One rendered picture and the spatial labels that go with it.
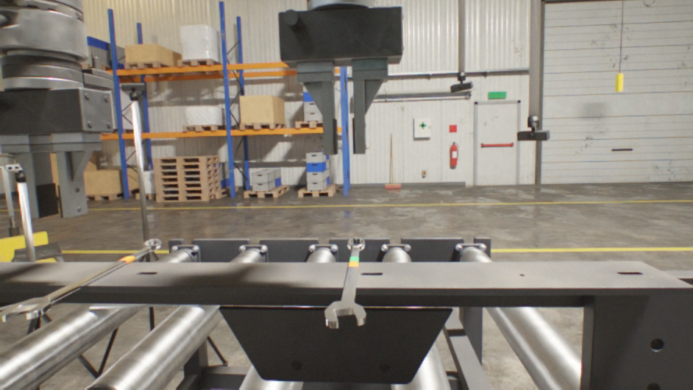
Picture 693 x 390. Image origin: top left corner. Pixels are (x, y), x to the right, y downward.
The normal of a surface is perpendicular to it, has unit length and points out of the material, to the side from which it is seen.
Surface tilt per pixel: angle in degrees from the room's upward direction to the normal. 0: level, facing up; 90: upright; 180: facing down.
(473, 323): 90
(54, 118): 90
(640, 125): 90
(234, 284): 0
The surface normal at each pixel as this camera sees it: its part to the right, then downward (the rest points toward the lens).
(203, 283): -0.03, -0.99
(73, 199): 1.00, -0.02
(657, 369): -0.07, 0.11
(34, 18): 0.52, 0.07
